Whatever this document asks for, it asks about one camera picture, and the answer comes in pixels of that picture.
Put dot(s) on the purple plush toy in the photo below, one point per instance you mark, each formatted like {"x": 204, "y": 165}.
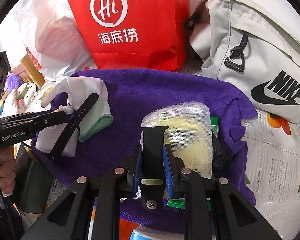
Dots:
{"x": 13, "y": 81}

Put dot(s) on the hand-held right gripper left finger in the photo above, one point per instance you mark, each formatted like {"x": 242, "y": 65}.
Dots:
{"x": 137, "y": 167}

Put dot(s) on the blue tissue box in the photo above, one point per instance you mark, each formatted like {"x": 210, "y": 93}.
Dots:
{"x": 145, "y": 236}

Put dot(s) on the person's left hand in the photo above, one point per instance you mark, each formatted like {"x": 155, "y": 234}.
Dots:
{"x": 5, "y": 175}

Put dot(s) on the wooden chair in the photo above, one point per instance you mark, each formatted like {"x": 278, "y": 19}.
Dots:
{"x": 37, "y": 76}

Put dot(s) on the red paper bag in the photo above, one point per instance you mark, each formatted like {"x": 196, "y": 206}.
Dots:
{"x": 140, "y": 50}

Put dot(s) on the white plastic shopping bag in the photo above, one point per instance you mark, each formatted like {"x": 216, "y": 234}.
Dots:
{"x": 40, "y": 30}

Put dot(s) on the white glove with green cuff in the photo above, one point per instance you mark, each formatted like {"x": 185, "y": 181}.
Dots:
{"x": 90, "y": 87}

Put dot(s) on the yellow pouch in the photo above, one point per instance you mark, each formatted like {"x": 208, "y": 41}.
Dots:
{"x": 190, "y": 155}

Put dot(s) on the purple towel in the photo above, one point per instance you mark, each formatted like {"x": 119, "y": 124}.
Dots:
{"x": 140, "y": 95}

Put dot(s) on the white plush toy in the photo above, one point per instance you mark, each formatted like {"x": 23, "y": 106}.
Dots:
{"x": 27, "y": 92}

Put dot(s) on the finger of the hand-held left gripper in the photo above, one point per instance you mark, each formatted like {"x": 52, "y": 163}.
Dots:
{"x": 35, "y": 117}
{"x": 32, "y": 127}

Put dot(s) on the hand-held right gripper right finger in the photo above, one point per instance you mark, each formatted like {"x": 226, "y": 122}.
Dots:
{"x": 168, "y": 170}

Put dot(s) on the beige fabric bag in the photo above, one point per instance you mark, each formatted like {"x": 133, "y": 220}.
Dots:
{"x": 252, "y": 55}

